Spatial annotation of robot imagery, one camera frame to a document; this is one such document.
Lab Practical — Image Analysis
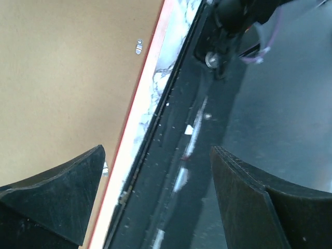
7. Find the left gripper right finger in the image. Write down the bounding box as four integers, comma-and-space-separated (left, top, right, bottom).
210, 146, 331, 249

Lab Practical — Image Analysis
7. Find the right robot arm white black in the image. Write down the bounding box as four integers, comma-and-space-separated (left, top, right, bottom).
213, 0, 288, 34

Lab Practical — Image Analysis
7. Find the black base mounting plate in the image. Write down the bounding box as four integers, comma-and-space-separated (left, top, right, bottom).
104, 1, 246, 248

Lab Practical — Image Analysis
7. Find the red wooden picture frame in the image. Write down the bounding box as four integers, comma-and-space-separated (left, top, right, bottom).
0, 0, 177, 249

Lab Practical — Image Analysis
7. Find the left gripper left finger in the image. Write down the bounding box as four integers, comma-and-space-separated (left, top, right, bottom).
1, 145, 105, 248

